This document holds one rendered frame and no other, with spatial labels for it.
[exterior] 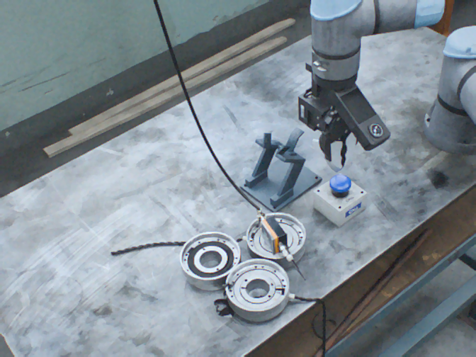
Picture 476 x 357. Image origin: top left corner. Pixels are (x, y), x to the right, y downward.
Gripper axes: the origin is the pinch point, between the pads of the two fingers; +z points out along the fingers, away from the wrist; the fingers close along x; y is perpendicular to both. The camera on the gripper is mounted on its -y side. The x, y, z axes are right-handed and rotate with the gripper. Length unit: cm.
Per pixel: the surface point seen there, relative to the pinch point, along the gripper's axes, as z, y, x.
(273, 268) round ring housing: 7.7, -4.5, 19.8
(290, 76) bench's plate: 10.7, 37.5, -20.7
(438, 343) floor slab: 91, -6, -37
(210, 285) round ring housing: 8.0, 0.3, 29.9
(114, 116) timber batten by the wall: 88, 149, -19
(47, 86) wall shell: 70, 161, 0
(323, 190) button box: 6.1, 2.3, 2.0
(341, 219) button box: 8.5, -3.5, 3.1
